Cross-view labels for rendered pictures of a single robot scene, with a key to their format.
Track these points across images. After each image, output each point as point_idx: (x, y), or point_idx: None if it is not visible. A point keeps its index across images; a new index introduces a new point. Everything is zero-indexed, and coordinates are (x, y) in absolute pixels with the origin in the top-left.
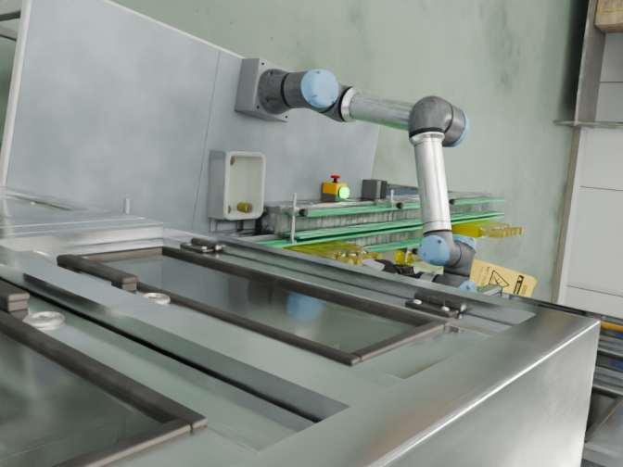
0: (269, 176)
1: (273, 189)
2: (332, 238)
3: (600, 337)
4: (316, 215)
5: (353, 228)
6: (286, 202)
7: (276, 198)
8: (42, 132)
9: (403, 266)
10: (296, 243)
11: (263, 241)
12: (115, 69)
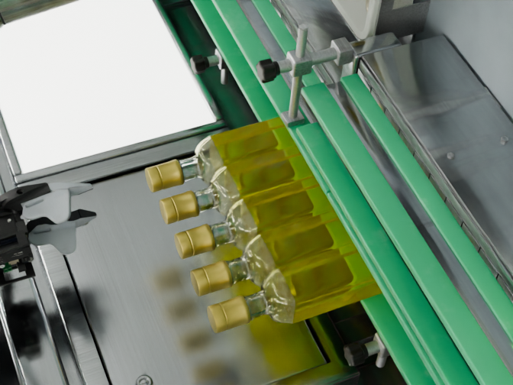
0: (490, 10)
1: (491, 52)
2: (354, 240)
3: None
4: (327, 134)
5: (443, 332)
6: (466, 101)
7: (493, 85)
8: None
9: (1, 237)
10: (289, 128)
11: (315, 76)
12: None
